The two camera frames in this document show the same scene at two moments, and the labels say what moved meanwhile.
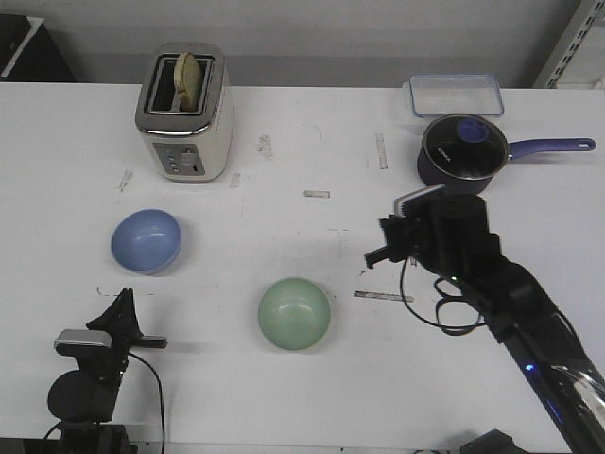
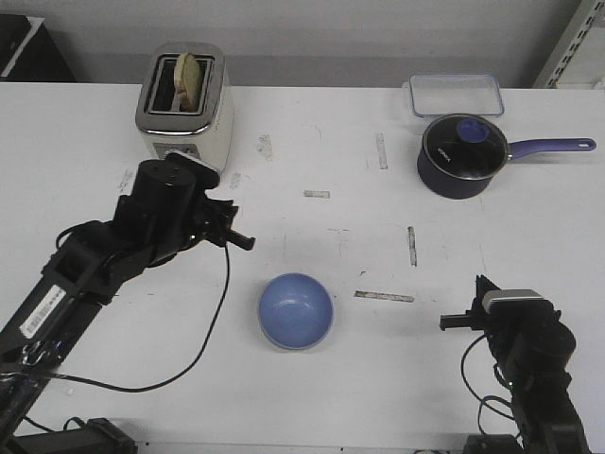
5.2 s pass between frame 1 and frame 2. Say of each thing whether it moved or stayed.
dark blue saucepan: stayed
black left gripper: moved
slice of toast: stayed
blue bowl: moved
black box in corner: stayed
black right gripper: moved
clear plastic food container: stayed
